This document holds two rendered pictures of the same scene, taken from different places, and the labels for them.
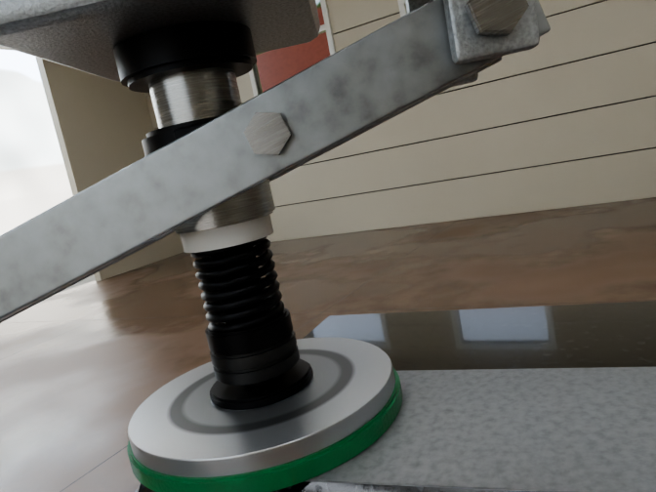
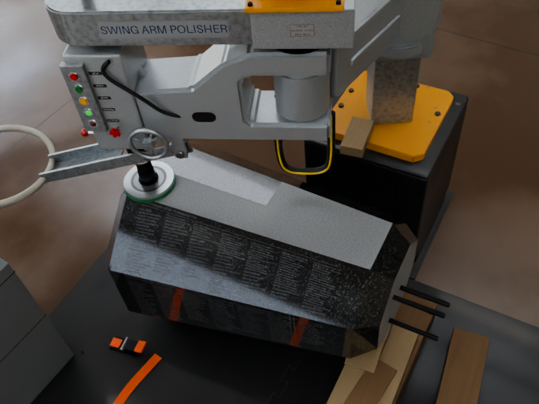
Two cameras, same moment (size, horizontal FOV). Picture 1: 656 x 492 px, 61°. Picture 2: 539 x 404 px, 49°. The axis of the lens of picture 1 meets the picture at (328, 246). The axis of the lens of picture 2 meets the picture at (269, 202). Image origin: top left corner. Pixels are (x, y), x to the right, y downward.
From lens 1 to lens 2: 211 cm
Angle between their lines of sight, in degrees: 40
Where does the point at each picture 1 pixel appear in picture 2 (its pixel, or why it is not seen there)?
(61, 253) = (112, 165)
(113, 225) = (121, 163)
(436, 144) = not seen: outside the picture
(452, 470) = (174, 204)
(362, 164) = not seen: outside the picture
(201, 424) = (136, 187)
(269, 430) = (147, 192)
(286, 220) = not seen: outside the picture
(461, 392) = (184, 186)
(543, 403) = (195, 193)
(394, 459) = (168, 199)
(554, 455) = (188, 204)
